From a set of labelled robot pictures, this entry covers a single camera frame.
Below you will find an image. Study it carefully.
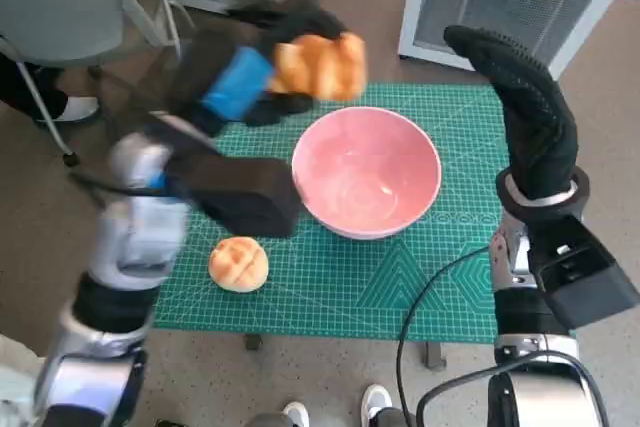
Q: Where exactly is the white cabinet with vent grille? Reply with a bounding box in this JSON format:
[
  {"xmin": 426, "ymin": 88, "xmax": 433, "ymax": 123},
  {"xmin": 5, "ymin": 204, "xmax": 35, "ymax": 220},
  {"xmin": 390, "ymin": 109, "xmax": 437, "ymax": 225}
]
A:
[{"xmin": 397, "ymin": 0, "xmax": 640, "ymax": 81}]

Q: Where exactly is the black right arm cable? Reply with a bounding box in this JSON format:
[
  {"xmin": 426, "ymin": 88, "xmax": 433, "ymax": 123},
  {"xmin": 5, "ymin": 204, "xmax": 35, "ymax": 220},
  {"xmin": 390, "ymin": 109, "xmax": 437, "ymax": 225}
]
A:
[{"xmin": 417, "ymin": 350, "xmax": 609, "ymax": 427}]

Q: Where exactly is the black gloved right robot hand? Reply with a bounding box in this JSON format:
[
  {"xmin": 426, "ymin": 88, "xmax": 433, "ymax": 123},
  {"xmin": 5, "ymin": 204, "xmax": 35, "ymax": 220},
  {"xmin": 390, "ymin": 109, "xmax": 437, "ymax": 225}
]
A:
[{"xmin": 443, "ymin": 24, "xmax": 579, "ymax": 201}]

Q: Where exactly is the person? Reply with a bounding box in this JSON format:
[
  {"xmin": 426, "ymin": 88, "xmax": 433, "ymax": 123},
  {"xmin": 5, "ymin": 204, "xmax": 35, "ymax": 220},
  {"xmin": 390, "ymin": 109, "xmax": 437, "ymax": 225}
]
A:
[
  {"xmin": 0, "ymin": 51, "xmax": 101, "ymax": 123},
  {"xmin": 0, "ymin": 334, "xmax": 46, "ymax": 427}
]

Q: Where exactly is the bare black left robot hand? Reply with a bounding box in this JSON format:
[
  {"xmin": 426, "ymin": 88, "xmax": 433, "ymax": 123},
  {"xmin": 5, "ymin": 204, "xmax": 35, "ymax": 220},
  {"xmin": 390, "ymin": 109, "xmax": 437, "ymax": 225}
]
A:
[{"xmin": 172, "ymin": 0, "xmax": 351, "ymax": 138}]

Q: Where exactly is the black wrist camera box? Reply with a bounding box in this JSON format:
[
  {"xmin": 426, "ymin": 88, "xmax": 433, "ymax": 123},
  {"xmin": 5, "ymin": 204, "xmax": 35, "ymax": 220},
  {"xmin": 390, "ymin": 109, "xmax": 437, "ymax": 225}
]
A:
[
  {"xmin": 529, "ymin": 214, "xmax": 640, "ymax": 331},
  {"xmin": 164, "ymin": 154, "xmax": 304, "ymax": 239}
]

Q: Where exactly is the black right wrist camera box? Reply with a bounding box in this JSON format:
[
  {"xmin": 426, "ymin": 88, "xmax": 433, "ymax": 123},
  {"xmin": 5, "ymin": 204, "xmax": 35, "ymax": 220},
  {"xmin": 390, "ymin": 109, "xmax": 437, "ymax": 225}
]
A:
[{"xmin": 529, "ymin": 214, "xmax": 640, "ymax": 331}]

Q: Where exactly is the grey chair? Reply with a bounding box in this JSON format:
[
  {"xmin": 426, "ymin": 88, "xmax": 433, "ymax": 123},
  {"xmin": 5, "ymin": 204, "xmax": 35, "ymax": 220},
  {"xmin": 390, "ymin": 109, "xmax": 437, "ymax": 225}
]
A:
[{"xmin": 0, "ymin": 0, "xmax": 196, "ymax": 166}]

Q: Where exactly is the person's foot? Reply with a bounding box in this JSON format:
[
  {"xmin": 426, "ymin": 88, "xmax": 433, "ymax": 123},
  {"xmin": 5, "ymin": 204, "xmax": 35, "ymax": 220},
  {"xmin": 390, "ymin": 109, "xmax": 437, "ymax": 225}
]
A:
[
  {"xmin": 282, "ymin": 400, "xmax": 311, "ymax": 427},
  {"xmin": 360, "ymin": 382, "xmax": 394, "ymax": 427}
]

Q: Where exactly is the orange toy bread loaf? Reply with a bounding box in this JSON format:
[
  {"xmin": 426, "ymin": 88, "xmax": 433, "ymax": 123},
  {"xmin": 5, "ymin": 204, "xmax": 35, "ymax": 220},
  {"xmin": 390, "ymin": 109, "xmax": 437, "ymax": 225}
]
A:
[{"xmin": 272, "ymin": 31, "xmax": 369, "ymax": 102}]

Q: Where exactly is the pink bowl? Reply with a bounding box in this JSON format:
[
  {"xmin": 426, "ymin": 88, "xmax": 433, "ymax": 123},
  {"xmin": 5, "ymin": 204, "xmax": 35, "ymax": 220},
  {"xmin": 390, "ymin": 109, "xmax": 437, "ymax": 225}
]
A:
[{"xmin": 291, "ymin": 106, "xmax": 443, "ymax": 241}]

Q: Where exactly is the black camera cable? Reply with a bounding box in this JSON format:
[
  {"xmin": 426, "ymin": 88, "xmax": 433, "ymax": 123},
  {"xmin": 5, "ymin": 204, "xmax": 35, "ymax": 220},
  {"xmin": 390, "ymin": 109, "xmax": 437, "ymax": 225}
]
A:
[{"xmin": 396, "ymin": 245, "xmax": 501, "ymax": 427}]

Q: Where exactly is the round toy bread bun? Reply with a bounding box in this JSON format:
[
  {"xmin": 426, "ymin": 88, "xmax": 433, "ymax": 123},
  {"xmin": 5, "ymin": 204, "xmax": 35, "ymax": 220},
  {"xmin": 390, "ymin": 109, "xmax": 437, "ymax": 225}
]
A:
[{"xmin": 208, "ymin": 236, "xmax": 270, "ymax": 293}]

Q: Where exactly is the green cutting mat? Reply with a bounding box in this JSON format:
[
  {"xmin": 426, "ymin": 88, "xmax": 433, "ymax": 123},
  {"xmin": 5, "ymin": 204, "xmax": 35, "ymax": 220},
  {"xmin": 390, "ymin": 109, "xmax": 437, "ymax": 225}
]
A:
[{"xmin": 152, "ymin": 81, "xmax": 511, "ymax": 346}]

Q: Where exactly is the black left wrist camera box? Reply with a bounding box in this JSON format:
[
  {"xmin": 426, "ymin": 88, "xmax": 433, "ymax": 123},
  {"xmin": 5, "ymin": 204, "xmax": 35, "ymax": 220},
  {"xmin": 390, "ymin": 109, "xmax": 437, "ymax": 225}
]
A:
[{"xmin": 164, "ymin": 154, "xmax": 304, "ymax": 239}]

